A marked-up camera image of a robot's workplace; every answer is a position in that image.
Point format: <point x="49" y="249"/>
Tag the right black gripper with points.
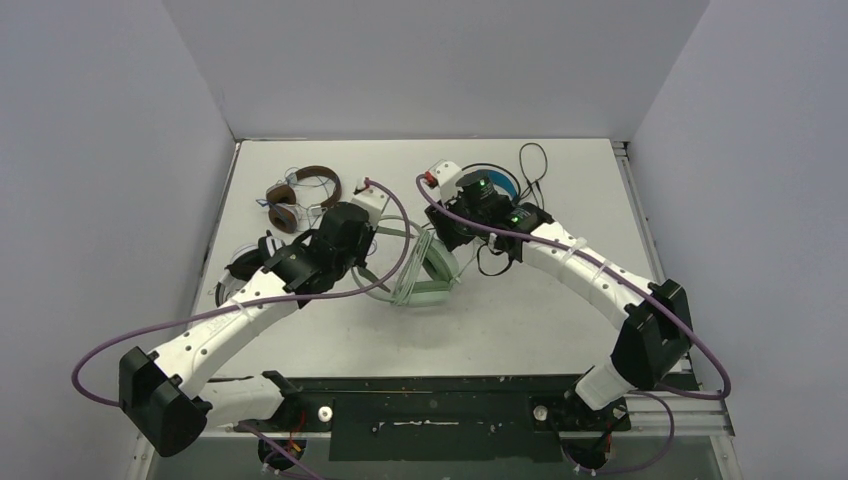
<point x="444" y="225"/>

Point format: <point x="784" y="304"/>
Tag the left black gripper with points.
<point x="368" y="237"/>

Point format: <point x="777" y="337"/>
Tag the mint green headphones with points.
<point x="427" y="277"/>

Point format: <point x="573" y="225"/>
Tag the white black headphones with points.
<point x="244" y="262"/>

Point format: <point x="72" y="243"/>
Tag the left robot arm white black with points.
<point x="165" y="392"/>

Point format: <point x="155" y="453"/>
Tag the black blue headphones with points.
<point x="500" y="177"/>

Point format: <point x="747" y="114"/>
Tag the brown headphones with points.
<point x="284" y="210"/>

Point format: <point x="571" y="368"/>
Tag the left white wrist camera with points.
<point x="371" y="199"/>

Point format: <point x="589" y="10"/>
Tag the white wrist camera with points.
<point x="443" y="177"/>
<point x="371" y="199"/>

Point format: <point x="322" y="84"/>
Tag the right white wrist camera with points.
<point x="443" y="177"/>

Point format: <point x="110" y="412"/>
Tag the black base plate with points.
<point x="477" y="418"/>

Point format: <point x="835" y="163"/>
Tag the aluminium frame rail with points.
<point x="620" y="150"/>

